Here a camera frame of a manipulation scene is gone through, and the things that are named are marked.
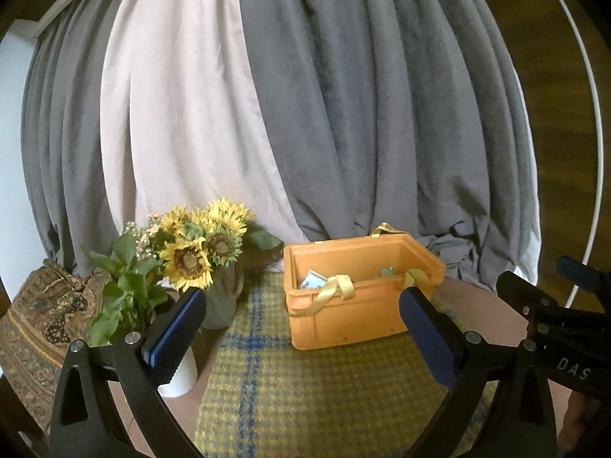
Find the sunflower bouquet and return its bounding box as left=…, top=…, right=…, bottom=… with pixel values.
left=157, top=198, right=284, bottom=294

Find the green leafy plant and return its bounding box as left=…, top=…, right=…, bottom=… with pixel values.
left=81, top=214, right=177, bottom=347

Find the orange plastic crate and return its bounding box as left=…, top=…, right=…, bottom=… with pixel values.
left=283, top=223, right=447, bottom=351

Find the grey curtain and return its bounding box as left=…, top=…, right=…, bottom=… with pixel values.
left=21, top=0, right=538, bottom=292

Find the yellow blue plaid mat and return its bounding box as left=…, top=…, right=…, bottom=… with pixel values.
left=195, top=272, right=502, bottom=458

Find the blue printed tissue pack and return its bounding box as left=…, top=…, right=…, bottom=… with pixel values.
left=299, top=269, right=330, bottom=292

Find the patterned brown cushion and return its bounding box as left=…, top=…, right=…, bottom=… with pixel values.
left=0, top=260, right=115, bottom=435

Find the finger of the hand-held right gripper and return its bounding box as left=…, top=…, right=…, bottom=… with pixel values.
left=556, top=256, right=611, bottom=297
left=496, top=271, right=561, bottom=318

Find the green ribbed vase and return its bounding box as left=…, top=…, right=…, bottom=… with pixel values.
left=200, top=262, right=246, bottom=330

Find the white ribbed pot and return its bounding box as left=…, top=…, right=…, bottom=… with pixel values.
left=155, top=343, right=199, bottom=398

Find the pale pink curtain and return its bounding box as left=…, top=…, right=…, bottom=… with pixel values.
left=100, top=0, right=311, bottom=273

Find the white hoop tube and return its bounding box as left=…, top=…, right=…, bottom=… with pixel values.
left=537, top=0, right=603, bottom=308

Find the white sheer curtain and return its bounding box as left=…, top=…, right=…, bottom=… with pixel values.
left=513, top=71, right=543, bottom=292

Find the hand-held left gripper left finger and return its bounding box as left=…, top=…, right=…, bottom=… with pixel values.
left=49, top=286, right=207, bottom=458

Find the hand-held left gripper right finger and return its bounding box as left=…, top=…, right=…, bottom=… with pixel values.
left=398, top=286, right=559, bottom=458

